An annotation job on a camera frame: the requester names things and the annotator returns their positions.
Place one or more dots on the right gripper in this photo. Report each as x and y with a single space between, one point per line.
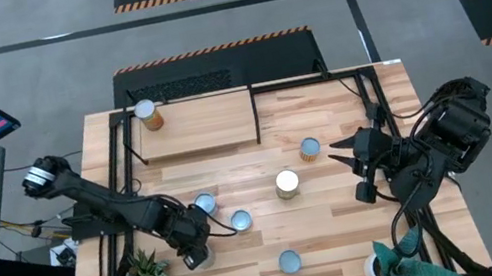
375 151

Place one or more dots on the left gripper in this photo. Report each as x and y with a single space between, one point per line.
186 230

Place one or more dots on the magenta chicken soup can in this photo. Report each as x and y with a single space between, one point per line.
205 202

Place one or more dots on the teal tomatoes can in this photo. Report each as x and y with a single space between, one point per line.
211 258

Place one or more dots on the yellow bean-pattern can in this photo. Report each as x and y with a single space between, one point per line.
310 148

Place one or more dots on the yellow eggs can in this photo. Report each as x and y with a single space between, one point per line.
241 220

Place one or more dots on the green peas can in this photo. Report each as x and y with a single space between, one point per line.
287 182

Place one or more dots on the pink and blue corn can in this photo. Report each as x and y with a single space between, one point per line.
289 260

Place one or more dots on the orange can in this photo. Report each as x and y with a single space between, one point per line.
148 116

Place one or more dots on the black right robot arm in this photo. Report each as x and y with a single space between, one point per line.
453 132

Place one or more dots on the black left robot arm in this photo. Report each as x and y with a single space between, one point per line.
94 197

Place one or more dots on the teal plant in white pot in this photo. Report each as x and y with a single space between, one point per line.
404 270

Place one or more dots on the black aluminium table frame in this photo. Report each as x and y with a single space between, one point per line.
302 82

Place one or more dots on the wooden shelf black metal frame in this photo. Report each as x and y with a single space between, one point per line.
203 125

